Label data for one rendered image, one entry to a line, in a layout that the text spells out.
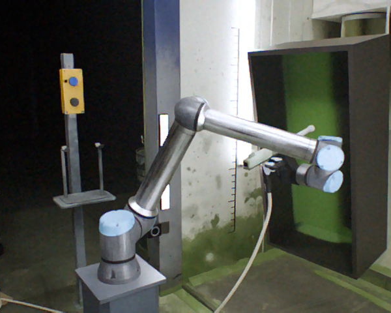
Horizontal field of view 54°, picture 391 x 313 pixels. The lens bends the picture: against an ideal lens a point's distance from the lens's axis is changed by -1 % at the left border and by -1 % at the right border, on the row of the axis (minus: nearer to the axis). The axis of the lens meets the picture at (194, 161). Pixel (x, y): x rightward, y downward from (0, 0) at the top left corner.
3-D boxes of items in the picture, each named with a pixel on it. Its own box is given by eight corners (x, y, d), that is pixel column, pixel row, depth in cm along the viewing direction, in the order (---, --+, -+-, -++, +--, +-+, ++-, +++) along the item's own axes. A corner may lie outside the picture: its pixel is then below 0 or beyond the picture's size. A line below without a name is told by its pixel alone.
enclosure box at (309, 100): (299, 221, 265) (286, 42, 226) (386, 249, 221) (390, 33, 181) (266, 244, 245) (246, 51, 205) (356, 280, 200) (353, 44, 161)
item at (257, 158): (255, 204, 172) (248, 158, 164) (247, 201, 176) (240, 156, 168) (318, 163, 198) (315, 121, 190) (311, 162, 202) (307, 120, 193)
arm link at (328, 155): (168, 94, 145) (350, 147, 130) (179, 93, 157) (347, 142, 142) (161, 123, 148) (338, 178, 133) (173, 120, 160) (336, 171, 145)
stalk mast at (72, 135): (86, 300, 264) (70, 54, 230) (88, 304, 259) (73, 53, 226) (77, 302, 260) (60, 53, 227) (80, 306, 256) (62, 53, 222)
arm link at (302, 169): (303, 171, 154) (317, 161, 159) (292, 168, 158) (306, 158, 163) (305, 190, 158) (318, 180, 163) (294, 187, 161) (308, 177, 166)
